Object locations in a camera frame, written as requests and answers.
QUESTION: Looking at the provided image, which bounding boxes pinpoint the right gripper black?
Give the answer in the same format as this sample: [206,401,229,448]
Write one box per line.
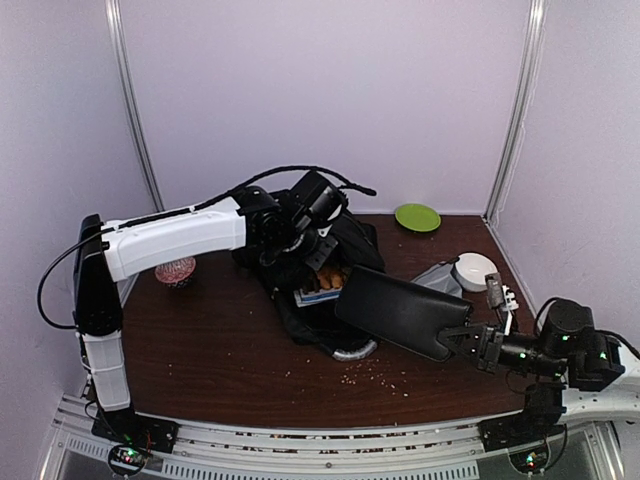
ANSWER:
[438,323,567,381]

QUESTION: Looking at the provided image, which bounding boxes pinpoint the dog picture book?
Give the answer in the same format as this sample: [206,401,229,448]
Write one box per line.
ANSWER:
[293,265,351,307]

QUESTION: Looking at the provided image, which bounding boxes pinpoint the black backpack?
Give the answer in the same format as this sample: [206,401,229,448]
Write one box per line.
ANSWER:
[232,212,385,362]

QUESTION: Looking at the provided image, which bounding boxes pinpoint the grey cloth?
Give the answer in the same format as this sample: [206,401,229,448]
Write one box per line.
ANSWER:
[411,257,463,298]

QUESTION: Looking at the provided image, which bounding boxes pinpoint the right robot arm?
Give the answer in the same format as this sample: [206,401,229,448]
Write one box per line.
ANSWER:
[437,297,639,442]

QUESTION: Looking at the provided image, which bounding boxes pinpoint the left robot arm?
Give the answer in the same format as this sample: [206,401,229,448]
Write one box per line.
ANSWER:
[73,166,348,444]

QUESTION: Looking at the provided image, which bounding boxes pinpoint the white ribbed bowl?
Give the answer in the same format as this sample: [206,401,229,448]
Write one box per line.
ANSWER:
[453,252,498,293]

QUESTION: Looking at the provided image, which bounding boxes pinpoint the green plate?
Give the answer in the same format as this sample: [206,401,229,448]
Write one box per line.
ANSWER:
[394,203,441,233]

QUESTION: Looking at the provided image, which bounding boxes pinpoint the patterned pink bowl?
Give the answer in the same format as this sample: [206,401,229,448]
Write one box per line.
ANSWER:
[154,257,197,289]

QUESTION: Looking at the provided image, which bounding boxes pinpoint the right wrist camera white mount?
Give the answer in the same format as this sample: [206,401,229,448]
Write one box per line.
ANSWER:
[485,273,519,335]

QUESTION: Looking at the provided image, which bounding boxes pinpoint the left black cable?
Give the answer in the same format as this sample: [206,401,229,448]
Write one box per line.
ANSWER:
[37,164,378,329]

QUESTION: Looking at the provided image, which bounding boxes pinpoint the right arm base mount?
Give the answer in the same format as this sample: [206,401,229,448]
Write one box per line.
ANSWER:
[478,415,568,477]

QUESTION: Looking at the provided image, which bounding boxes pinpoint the front aluminium rail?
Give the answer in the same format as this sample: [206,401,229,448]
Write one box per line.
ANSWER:
[42,394,616,480]

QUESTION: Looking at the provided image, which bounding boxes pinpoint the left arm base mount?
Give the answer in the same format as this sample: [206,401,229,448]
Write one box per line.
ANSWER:
[91,417,179,477]

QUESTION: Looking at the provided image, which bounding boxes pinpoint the right aluminium frame post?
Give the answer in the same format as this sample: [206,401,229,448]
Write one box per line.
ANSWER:
[484,0,548,226]

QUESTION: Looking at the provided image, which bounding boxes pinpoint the aluminium frame post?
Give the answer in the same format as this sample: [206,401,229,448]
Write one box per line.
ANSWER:
[105,0,165,213]
[484,0,548,226]

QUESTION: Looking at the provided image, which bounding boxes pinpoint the left aluminium frame post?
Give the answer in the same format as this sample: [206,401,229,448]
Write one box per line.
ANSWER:
[105,0,165,213]

